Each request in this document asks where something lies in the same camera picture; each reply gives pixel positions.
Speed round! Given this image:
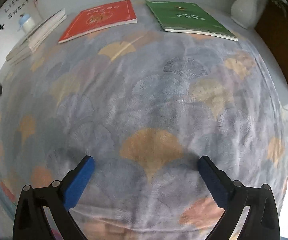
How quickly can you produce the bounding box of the grey lady mythology book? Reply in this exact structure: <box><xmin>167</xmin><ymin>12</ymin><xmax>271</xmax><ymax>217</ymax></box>
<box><xmin>6</xmin><ymin>9</ymin><xmax>67</xmax><ymax>64</ymax></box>

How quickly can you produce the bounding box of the red puppet adventure book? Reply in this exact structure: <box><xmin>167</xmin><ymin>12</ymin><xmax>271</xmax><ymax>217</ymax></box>
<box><xmin>59</xmin><ymin>0</ymin><xmax>137</xmax><ymax>44</ymax></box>

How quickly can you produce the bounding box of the green fables book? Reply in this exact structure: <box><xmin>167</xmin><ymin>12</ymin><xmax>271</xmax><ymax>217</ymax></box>
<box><xmin>146</xmin><ymin>1</ymin><xmax>238</xmax><ymax>41</ymax></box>

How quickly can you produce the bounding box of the white cup blue lid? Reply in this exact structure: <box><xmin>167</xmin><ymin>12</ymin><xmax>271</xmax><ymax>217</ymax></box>
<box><xmin>18</xmin><ymin>14</ymin><xmax>36</xmax><ymax>33</ymax></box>

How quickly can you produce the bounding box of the patterned ginkgo tablecloth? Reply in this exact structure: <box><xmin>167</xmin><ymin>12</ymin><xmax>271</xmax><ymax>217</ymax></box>
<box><xmin>0</xmin><ymin>1</ymin><xmax>288</xmax><ymax>239</ymax></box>

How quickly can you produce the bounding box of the white ceramic vase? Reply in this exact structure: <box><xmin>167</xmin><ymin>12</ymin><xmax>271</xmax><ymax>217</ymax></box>
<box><xmin>231</xmin><ymin>0</ymin><xmax>267</xmax><ymax>29</ymax></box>

